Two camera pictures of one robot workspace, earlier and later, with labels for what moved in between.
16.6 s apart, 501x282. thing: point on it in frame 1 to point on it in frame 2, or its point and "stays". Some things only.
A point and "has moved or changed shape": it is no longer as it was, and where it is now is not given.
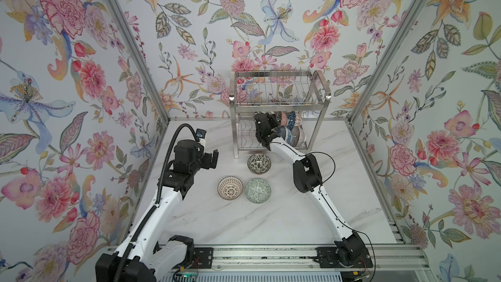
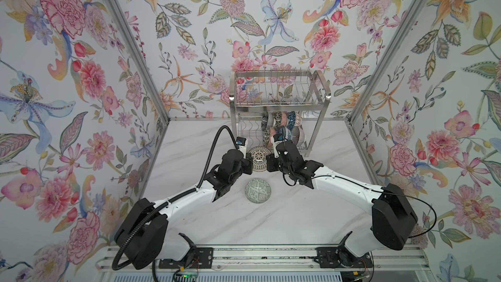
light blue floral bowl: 288,135 stays
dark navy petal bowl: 282,132 has moved or changed shape
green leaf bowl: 259,163 has moved or changed shape
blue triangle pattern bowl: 291,120 stays
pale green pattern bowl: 258,190 stays
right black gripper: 274,121 to 271,160
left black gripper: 207,161 to 248,162
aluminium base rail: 386,258 stays
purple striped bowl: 297,136 stays
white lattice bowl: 229,187 to 259,155
